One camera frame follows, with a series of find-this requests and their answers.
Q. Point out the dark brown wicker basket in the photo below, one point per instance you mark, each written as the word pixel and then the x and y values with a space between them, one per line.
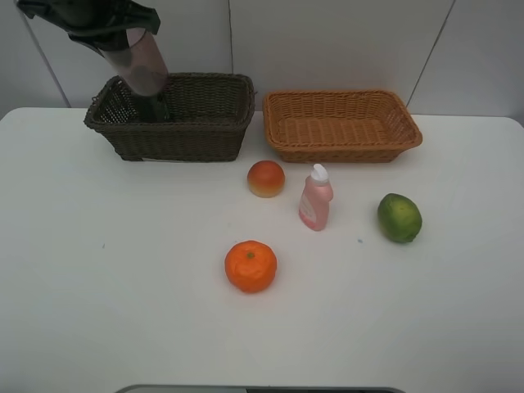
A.
pixel 209 115

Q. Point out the pink lotion bottle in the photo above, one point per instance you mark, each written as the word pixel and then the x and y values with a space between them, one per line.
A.
pixel 316 198

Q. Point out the green lime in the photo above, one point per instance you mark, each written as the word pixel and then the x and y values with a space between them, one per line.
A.
pixel 399 218

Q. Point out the orange mandarin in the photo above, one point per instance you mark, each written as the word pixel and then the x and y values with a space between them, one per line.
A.
pixel 250 266

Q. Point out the black rectangular bottle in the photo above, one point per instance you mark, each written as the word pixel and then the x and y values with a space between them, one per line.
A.
pixel 151 109

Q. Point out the red yellow peach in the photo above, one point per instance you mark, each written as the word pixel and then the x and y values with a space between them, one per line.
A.
pixel 266 178

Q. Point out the translucent purple cup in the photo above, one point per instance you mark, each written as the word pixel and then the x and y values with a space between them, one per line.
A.
pixel 142 67

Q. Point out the orange wicker basket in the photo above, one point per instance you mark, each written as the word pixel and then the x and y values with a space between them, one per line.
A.
pixel 346 126

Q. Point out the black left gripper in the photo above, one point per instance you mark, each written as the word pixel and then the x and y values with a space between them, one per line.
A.
pixel 106 20

